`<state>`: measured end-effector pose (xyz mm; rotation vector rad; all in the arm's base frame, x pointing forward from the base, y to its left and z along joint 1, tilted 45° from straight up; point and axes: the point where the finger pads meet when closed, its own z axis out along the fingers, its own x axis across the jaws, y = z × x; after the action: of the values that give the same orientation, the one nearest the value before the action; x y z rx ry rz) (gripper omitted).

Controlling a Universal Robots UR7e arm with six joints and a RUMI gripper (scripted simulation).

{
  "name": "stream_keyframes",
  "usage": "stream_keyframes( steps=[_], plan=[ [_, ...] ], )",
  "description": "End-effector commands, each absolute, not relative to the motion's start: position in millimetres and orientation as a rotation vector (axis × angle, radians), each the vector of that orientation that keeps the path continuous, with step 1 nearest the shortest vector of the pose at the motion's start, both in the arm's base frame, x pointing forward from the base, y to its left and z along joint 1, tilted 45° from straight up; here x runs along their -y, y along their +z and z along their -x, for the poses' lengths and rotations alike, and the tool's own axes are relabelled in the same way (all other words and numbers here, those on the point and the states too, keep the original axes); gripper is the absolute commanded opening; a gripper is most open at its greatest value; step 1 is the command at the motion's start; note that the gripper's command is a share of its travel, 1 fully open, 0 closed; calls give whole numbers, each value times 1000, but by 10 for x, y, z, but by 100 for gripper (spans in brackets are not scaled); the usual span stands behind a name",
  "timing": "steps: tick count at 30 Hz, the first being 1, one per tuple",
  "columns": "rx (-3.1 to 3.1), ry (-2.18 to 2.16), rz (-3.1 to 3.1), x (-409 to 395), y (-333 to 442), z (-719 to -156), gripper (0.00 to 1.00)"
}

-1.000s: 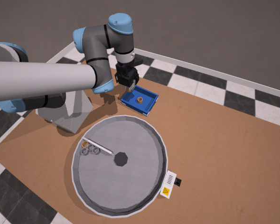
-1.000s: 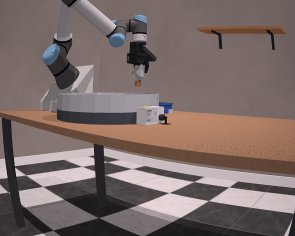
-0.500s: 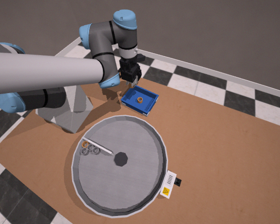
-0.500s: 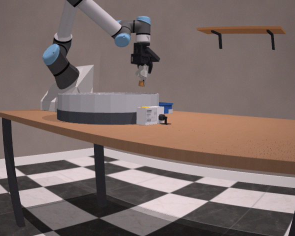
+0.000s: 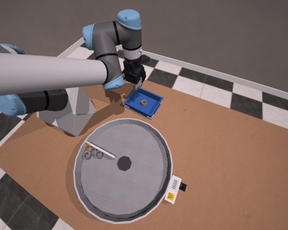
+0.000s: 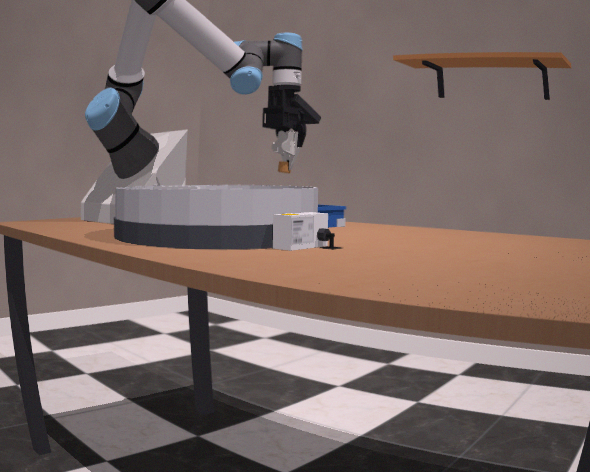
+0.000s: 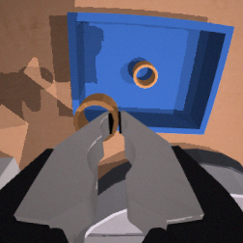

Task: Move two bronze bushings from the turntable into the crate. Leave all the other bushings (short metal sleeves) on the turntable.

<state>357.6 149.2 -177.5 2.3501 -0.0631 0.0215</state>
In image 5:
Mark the blue open crate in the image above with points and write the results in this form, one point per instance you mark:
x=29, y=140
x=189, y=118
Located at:
x=153, y=101

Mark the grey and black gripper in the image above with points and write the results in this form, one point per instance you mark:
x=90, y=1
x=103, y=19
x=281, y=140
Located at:
x=133, y=72

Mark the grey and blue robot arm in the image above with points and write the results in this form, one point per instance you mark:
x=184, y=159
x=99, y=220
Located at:
x=30, y=83

